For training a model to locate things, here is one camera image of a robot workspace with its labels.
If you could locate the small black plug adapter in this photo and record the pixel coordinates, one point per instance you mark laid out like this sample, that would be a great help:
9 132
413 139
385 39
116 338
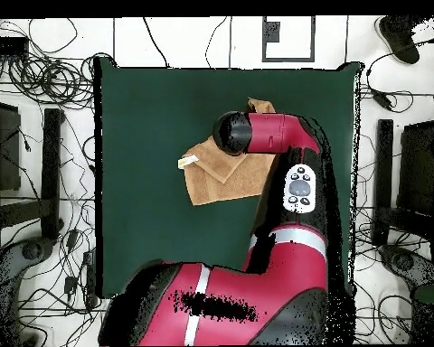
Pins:
70 285

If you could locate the orange terry towel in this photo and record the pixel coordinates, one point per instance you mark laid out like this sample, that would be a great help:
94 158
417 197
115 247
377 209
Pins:
220 180

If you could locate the black rectangular box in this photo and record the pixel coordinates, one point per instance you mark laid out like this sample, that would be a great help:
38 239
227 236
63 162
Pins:
7 46

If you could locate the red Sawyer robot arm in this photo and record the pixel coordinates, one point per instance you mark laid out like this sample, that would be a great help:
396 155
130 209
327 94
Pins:
282 133

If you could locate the grey square frame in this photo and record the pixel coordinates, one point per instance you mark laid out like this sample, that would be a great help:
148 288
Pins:
271 32

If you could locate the dark green table cloth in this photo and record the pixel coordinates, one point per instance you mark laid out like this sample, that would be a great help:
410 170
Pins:
148 235

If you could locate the narrow black power strip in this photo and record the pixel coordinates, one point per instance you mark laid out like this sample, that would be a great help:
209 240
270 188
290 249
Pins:
91 278

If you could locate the person's dark shoe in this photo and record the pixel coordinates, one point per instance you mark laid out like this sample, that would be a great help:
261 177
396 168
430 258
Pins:
398 36

